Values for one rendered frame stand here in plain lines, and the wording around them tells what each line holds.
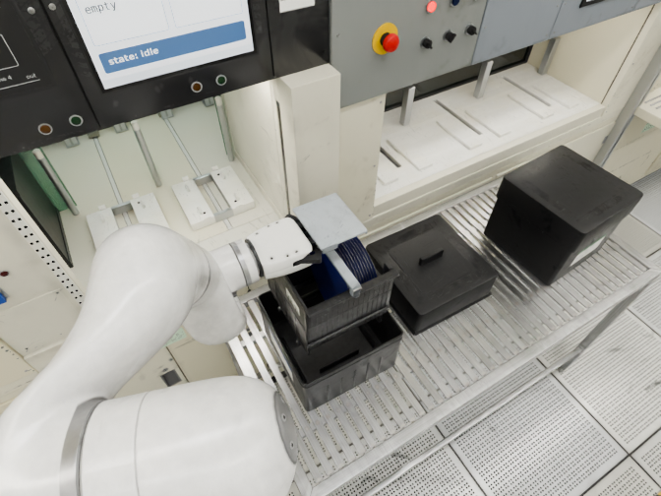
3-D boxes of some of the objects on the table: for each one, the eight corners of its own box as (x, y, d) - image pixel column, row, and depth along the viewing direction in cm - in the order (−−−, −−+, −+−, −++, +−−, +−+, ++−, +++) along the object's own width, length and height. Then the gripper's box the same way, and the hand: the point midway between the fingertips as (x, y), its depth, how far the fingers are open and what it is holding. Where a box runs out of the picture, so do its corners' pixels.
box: (548, 288, 134) (584, 235, 114) (479, 231, 149) (502, 175, 130) (603, 249, 144) (645, 193, 125) (534, 200, 159) (562, 143, 140)
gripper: (264, 279, 71) (358, 238, 77) (228, 217, 80) (315, 185, 86) (269, 305, 77) (357, 265, 83) (235, 244, 86) (316, 212, 92)
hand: (327, 227), depth 84 cm, fingers closed on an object, 3 cm apart
